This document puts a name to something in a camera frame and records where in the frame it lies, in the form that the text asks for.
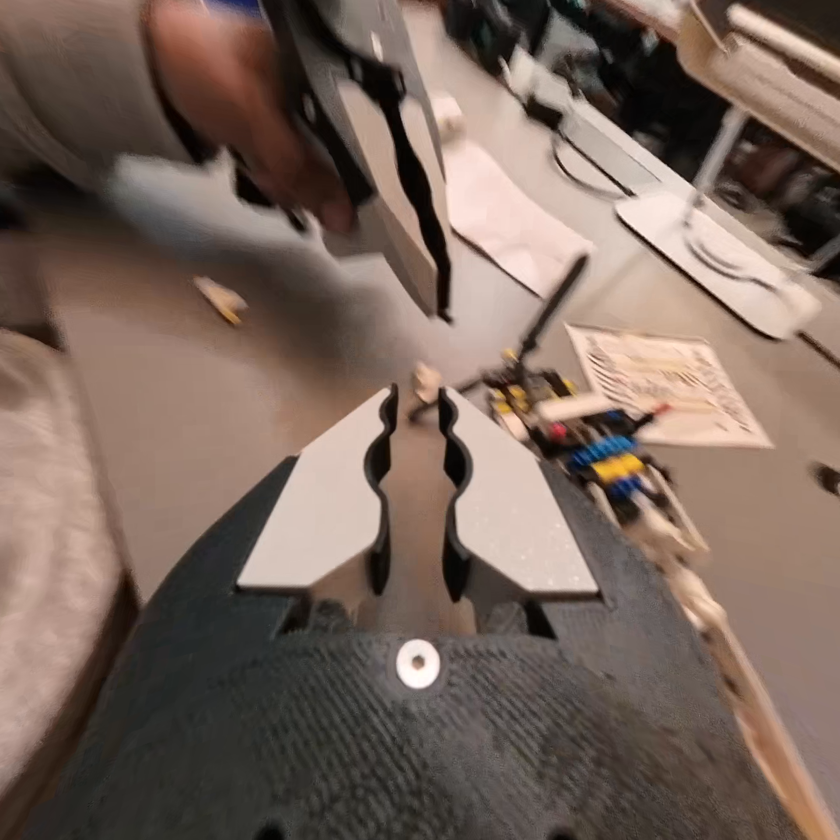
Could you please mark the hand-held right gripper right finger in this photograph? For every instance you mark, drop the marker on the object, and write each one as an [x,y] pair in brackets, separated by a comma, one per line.
[518,518]

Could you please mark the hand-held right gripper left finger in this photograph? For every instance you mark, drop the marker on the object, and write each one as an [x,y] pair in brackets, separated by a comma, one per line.
[315,512]

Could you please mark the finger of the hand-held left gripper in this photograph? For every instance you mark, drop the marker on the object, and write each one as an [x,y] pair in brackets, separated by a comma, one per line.
[387,197]
[413,79]

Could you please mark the lego helicopter model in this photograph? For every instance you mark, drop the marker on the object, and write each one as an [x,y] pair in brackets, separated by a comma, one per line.
[610,459]

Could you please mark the white instruction booklet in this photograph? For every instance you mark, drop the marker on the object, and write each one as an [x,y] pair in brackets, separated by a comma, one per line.
[512,229]

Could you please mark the white lego piece yellow pin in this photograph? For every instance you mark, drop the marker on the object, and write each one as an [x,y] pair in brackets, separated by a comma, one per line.
[220,298]

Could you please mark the person's left forearm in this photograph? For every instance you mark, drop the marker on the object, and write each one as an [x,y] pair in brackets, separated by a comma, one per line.
[65,85]

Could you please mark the white lego wedge piece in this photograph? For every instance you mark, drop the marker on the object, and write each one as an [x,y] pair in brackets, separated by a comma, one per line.
[426,384]

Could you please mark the person's left hand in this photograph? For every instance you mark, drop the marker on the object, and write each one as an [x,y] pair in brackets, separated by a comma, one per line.
[229,98]

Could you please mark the zebra striped sticker sheet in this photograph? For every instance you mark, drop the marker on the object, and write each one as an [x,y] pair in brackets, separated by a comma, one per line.
[689,387]

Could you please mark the person's grey zip hoodie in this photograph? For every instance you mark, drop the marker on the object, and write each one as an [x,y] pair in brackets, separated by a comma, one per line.
[39,525]

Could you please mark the white monitor stand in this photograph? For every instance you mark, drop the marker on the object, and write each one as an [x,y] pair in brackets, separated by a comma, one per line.
[689,249]

